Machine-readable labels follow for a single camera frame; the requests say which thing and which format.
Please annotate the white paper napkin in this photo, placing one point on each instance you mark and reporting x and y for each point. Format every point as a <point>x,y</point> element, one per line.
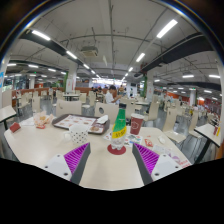
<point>102,119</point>

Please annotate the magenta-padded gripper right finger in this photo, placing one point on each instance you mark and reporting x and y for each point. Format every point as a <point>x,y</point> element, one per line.
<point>147,159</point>

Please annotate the beige canteen chairs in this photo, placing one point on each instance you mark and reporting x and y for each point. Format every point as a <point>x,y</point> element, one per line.
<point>106,110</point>

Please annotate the green-labelled clear drink bottle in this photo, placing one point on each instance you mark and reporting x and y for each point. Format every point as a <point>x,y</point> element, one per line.
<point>119,128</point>

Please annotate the neighbouring white dining table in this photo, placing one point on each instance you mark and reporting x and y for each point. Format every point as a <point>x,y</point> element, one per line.
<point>208,133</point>

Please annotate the red-printed table sticker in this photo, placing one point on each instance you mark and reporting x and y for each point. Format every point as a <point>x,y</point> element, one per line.
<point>181,160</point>

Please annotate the ceiling air conditioner unit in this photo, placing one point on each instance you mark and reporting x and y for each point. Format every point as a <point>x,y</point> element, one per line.
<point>89,51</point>

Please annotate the red paper cup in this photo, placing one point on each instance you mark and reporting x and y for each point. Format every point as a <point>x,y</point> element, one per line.
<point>136,124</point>

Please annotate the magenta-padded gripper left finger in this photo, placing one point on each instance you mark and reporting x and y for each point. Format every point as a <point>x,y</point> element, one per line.
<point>77,159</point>

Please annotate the flat round red coaster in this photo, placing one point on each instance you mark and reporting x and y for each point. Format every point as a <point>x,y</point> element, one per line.
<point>116,151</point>

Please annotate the person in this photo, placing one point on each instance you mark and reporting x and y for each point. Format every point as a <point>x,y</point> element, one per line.
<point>109,96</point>

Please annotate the white crumpled tissue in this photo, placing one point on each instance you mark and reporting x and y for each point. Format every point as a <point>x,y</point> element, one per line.
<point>161,139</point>

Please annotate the ceiling strip lights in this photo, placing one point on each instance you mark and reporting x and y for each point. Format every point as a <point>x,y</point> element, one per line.
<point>166,28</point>

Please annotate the white black-dotted mug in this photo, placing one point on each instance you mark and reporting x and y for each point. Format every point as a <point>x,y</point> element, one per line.
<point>79,134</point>

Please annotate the crumpled orange-white food wrapper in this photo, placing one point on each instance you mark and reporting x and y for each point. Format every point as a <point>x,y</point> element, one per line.
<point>42,120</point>

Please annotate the white table with dark edge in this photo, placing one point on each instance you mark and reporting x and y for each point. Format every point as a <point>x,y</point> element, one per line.
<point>6,112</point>

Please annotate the small red box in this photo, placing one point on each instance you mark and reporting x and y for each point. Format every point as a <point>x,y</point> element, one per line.
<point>15,127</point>

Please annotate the dark food tray with liner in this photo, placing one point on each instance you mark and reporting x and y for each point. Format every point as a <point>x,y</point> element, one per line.
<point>73,121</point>

